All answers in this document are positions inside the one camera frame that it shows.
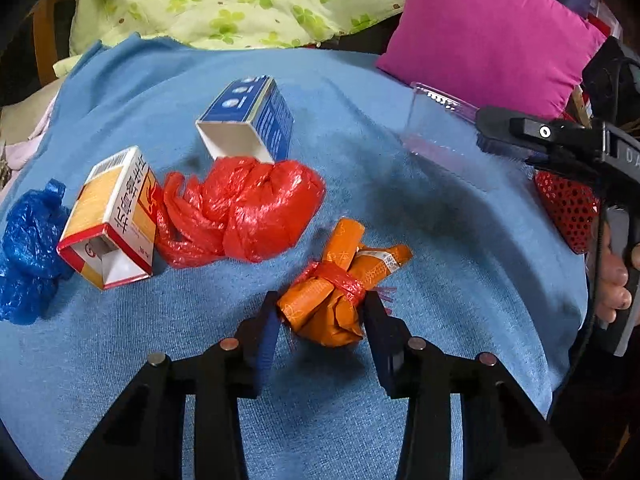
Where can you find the clear plastic packaging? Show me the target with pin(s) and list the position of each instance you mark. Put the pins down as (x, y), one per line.
(441, 131)

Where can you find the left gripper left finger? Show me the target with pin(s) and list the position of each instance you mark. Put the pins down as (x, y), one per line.
(258, 338)

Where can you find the blue plastic bag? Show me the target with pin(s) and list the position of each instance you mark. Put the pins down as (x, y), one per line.
(30, 265)

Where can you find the blue towel blanket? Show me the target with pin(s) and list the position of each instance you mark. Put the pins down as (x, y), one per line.
(489, 272)

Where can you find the red plastic bag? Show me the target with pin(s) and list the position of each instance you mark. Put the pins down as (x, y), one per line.
(244, 210)

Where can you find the person right hand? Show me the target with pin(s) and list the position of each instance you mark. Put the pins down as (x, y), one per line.
(612, 297)

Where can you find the blue white medicine box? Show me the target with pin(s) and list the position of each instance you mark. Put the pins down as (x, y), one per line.
(250, 117)

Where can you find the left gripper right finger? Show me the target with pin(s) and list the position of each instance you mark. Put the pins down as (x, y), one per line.
(388, 340)

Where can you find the red plastic mesh basket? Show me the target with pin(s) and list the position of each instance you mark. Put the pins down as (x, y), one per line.
(571, 206)

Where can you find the magenta pillow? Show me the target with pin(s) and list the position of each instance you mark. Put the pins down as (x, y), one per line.
(526, 55)

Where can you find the orange wrapper bundle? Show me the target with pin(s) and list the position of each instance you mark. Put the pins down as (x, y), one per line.
(321, 305)

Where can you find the orange white medicine box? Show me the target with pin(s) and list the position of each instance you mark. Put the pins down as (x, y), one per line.
(109, 237)

